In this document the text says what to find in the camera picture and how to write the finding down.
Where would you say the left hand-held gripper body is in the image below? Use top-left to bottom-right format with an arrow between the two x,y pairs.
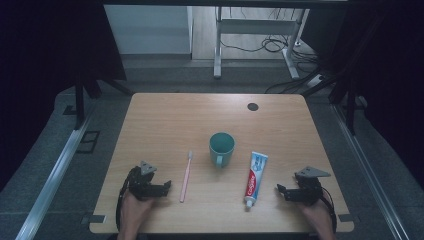
125,160 -> 165,202

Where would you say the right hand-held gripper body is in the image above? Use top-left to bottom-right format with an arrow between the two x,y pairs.
293,166 -> 332,206

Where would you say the pink toothbrush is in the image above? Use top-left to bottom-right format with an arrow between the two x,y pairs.
179,150 -> 194,204

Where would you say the toothpaste tube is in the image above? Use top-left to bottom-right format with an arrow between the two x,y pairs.
243,151 -> 269,209

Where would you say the teal cup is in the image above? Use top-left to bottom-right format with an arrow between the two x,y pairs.
208,132 -> 236,169

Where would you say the person's left hand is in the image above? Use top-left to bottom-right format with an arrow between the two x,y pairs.
119,190 -> 156,231

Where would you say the person's right hand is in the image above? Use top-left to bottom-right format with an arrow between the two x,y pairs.
297,197 -> 335,231

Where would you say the black metal stand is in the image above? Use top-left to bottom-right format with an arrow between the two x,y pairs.
73,77 -> 135,131
301,75 -> 358,136

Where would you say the white power strip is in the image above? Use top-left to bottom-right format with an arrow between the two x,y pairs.
306,73 -> 326,89

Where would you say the black curtain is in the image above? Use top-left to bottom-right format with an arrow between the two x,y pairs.
301,0 -> 424,188
0,0 -> 128,192

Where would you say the white panel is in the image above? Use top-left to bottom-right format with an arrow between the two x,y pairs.
103,4 -> 194,55

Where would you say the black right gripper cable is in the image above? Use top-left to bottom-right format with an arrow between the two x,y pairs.
318,186 -> 338,233

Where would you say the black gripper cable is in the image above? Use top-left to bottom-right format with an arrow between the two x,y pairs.
114,166 -> 140,232
318,186 -> 338,233

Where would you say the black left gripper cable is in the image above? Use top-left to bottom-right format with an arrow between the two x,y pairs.
114,166 -> 140,232

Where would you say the aluminium floor rail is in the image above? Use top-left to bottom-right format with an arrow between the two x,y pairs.
14,113 -> 93,240
331,103 -> 410,240

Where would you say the black floor cable bundle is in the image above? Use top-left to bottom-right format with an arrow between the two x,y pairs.
220,33 -> 322,95

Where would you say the white desk frame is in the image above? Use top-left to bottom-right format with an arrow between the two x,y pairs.
213,6 -> 310,80

